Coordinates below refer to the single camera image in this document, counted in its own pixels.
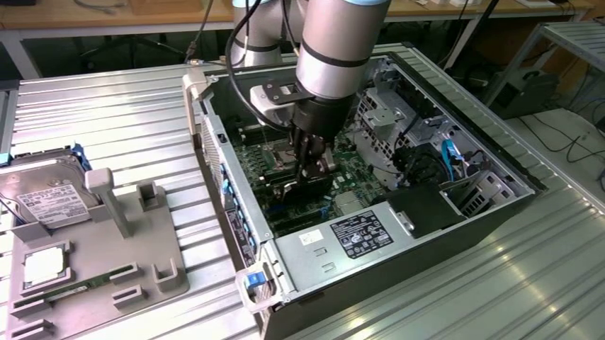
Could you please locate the thin locking lever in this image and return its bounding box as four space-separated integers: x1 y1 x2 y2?
257 119 273 149

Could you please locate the silver chipset heatsink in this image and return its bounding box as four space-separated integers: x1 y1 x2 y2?
336 193 368 214

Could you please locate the blue disk carrier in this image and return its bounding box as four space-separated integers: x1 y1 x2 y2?
0 142 94 180

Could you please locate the grey metal frame post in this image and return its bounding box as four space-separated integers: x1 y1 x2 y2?
0 79 20 156

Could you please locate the grey coiled cable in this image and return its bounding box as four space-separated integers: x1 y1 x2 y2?
73 0 129 16

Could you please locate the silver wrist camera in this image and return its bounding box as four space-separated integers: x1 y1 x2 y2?
248 80 315 128

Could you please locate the silver power supply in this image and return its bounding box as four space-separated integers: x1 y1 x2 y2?
276 207 410 295

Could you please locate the open black PC case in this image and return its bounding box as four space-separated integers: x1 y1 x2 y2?
181 40 551 340

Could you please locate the black RAM stick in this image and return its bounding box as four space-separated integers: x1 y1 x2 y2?
261 169 299 186

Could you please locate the wooden desk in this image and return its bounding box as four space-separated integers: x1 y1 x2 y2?
0 0 591 79

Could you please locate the grey parts rack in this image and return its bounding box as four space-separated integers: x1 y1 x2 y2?
8 168 191 340

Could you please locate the grey hanging cable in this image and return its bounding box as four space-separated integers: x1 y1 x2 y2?
185 0 213 67

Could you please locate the black power cable bundle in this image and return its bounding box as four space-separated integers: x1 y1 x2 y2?
391 147 448 187

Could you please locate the green motherboard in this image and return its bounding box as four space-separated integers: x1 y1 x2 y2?
231 115 392 238

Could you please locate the silver CPU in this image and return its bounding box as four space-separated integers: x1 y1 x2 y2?
21 251 68 285

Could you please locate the black disk wire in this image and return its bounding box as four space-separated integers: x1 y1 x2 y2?
0 196 22 225

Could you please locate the black box device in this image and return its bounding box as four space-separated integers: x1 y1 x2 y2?
490 69 559 120

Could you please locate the silver hard disk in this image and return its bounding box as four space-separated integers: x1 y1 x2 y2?
0 157 94 230

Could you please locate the black fan shroud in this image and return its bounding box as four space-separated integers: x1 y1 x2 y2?
370 182 467 239

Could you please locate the silver disk bay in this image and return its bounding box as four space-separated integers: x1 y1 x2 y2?
438 169 519 219

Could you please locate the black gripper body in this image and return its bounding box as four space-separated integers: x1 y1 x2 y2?
288 95 355 142

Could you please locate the green RAM stick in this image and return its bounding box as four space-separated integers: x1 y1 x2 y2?
44 267 132 305

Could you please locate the silver drive cage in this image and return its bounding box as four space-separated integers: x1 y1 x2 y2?
351 86 450 171

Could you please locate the blue data wire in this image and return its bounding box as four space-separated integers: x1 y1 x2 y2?
442 139 463 183

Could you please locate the blue card retainer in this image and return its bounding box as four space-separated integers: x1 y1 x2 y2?
219 176 260 249

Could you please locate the metal slat shelf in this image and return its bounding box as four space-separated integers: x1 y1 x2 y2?
483 19 605 107

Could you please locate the black graphics card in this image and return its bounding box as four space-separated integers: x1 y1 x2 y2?
263 171 335 215

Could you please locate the CPU socket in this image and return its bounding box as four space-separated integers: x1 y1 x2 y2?
267 141 296 171

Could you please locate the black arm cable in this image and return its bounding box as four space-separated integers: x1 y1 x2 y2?
224 0 303 132

